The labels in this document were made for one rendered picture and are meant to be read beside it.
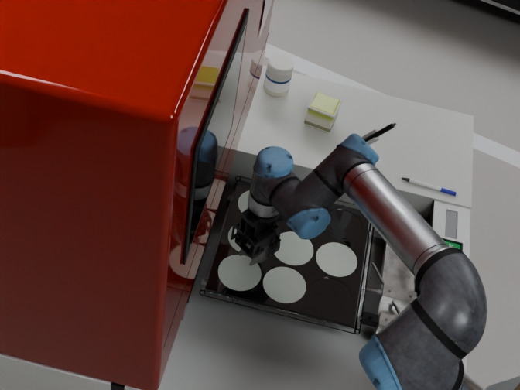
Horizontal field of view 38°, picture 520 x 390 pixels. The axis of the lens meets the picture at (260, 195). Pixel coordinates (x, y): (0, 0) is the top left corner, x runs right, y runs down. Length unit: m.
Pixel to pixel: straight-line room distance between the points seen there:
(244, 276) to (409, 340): 0.64
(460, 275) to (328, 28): 2.91
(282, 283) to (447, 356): 0.64
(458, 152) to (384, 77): 1.76
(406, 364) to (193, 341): 0.67
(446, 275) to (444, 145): 0.91
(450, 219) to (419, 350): 0.77
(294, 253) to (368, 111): 0.50
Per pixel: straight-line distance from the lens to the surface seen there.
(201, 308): 1.79
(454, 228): 1.91
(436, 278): 1.23
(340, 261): 1.83
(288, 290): 1.75
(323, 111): 1.97
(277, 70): 2.02
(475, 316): 1.21
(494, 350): 2.96
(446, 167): 2.04
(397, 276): 1.87
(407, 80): 3.83
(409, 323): 1.21
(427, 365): 1.21
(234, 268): 1.77
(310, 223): 1.44
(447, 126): 2.15
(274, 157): 1.50
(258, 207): 1.57
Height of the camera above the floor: 2.34
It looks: 49 degrees down
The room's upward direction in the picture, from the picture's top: 12 degrees clockwise
